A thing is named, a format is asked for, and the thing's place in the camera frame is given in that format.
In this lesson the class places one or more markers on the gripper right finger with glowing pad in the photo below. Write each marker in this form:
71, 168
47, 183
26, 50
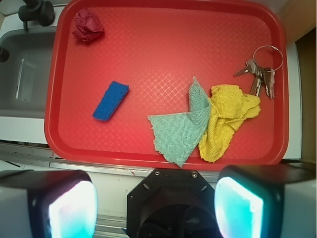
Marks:
267, 201

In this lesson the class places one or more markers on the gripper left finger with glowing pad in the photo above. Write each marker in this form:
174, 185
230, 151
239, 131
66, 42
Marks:
47, 204

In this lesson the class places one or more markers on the black faucet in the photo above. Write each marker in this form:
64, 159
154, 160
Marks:
36, 10

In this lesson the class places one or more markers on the silver keys on wire ring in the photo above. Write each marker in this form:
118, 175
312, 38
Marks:
264, 76

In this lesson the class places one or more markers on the crumpled red paper ball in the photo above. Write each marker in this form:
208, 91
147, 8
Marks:
88, 27

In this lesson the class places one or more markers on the red plastic tray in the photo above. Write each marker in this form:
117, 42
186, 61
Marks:
156, 47

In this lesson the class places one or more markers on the green woven cloth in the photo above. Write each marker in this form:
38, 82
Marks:
177, 135

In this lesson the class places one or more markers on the grey sink basin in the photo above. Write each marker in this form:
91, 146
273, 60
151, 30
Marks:
24, 76

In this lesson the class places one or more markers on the yellow woven cloth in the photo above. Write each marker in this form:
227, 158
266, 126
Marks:
230, 107

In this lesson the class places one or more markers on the blue sponge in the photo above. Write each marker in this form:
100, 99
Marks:
110, 101

